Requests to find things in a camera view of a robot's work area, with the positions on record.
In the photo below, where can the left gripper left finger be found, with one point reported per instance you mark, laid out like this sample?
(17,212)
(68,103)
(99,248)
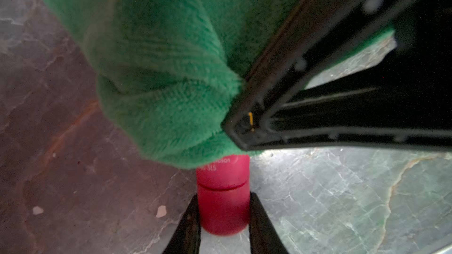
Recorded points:
(187,236)

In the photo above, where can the dark red tube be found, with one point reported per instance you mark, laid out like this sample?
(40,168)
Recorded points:
(223,192)

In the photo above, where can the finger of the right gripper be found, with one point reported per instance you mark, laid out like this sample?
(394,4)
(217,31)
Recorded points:
(403,102)

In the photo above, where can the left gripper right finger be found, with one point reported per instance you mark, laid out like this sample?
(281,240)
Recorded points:
(263,236)

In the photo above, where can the green microfiber cloth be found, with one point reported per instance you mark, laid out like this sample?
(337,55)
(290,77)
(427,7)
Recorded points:
(169,70)

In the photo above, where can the aluminium front rail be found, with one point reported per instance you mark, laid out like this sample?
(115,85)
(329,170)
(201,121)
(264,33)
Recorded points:
(443,246)

